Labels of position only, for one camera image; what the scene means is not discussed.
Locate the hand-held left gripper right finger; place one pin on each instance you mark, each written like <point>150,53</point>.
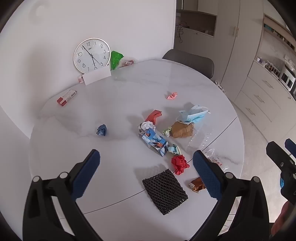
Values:
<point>205,173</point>

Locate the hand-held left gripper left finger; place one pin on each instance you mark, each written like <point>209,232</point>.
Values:
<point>87,173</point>

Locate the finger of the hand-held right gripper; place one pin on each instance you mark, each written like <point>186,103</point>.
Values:
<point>276,154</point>
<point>291,144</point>

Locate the clear plastic bag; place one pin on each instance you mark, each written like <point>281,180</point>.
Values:
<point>211,155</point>

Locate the red paper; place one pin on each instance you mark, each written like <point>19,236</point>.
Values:
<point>180,163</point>
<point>153,115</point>

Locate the blue printed carton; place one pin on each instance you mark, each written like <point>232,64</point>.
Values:
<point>156,142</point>

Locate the person's right hand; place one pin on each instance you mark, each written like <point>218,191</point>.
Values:
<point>281,220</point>

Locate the brown snack wrapper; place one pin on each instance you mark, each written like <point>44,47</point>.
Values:
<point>198,184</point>

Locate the light blue crumpled paper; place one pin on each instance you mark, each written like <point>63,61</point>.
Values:
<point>174,149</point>

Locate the black foam net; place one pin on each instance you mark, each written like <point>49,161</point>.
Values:
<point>165,191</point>

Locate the dark blue crumpled paper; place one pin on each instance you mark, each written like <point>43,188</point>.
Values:
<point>102,130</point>

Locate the brown paper bag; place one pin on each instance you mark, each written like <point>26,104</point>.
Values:
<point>182,131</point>

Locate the pale green crumpled paper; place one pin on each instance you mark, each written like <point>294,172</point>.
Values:
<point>166,132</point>

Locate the beige drawer cabinet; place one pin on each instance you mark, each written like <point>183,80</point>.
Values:
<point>261,95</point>

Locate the blue face mask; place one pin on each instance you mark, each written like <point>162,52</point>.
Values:
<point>194,114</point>

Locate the white countertop appliance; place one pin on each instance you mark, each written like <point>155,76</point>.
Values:
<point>288,76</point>

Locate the white crumpled paper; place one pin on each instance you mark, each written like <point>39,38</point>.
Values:
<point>146,126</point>

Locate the red folded paper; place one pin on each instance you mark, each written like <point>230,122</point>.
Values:
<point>153,115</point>

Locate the red and white medicine box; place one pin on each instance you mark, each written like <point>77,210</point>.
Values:
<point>67,97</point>

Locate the pink crumpled paper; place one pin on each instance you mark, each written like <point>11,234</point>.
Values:
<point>172,95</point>

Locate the small pink packet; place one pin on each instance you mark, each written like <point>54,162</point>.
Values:
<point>80,78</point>

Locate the white paper card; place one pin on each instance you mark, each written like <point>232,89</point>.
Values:
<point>97,76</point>

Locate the grey chair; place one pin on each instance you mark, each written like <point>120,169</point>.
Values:
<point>190,62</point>

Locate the green plastic bag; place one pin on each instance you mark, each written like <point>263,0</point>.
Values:
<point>115,59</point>

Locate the tall beige cabinet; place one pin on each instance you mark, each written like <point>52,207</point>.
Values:
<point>238,39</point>

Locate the red and white packet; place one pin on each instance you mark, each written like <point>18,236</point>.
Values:
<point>128,62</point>

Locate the round white wall clock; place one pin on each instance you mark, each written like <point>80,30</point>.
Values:
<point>92,54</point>

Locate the open wall niche shelf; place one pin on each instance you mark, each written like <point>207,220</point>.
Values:
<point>198,20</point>

